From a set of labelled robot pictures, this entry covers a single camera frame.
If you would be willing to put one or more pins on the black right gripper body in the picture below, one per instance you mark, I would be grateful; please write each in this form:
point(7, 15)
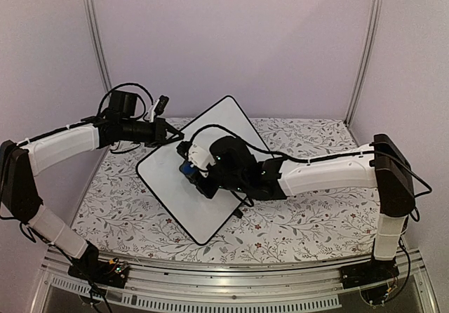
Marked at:
point(232, 182)

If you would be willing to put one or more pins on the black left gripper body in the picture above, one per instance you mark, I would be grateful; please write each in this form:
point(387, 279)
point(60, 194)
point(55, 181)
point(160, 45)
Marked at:
point(149, 137)

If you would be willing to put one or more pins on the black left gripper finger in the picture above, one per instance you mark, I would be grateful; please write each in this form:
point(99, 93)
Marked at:
point(173, 134)
point(160, 143)

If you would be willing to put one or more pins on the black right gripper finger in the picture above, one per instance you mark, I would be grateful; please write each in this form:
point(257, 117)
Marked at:
point(206, 188)
point(195, 173)

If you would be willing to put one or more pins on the blue whiteboard eraser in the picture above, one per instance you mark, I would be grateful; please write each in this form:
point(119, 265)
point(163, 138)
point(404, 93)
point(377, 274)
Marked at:
point(187, 169)

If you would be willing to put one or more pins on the white whiteboard black frame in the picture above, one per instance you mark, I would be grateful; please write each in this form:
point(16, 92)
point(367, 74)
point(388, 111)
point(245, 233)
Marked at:
point(200, 218)

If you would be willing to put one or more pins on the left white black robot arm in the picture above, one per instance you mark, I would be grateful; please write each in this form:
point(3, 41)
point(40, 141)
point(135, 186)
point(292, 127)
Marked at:
point(22, 162)

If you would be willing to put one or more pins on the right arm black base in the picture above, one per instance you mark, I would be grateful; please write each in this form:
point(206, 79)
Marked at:
point(375, 279)

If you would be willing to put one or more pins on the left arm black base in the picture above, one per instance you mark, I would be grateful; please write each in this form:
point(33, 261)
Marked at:
point(89, 267)

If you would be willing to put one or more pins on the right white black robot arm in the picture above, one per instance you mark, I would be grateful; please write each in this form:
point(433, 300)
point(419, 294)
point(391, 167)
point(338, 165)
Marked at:
point(378, 165)

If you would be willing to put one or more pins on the black whiteboard stand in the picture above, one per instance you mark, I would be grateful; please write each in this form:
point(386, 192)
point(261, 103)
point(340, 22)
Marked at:
point(238, 213)

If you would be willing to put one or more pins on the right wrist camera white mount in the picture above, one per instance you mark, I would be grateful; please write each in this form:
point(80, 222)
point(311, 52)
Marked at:
point(231, 151)

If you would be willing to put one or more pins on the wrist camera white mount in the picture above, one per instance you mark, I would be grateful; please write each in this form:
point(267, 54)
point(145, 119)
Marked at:
point(130, 105)
point(231, 151)

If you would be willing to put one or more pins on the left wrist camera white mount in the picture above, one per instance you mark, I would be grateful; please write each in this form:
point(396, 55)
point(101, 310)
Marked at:
point(130, 105)

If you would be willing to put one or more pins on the aluminium front rail frame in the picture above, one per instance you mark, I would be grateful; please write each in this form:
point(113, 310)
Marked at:
point(170, 286)

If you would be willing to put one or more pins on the left aluminium corner post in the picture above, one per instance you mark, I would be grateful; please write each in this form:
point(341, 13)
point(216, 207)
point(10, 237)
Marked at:
point(94, 30)

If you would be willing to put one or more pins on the aluminium corner post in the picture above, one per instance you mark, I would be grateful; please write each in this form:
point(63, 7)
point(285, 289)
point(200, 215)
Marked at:
point(94, 30)
point(368, 45)

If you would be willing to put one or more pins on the right aluminium corner post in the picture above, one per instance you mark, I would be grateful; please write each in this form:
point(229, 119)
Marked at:
point(368, 45)

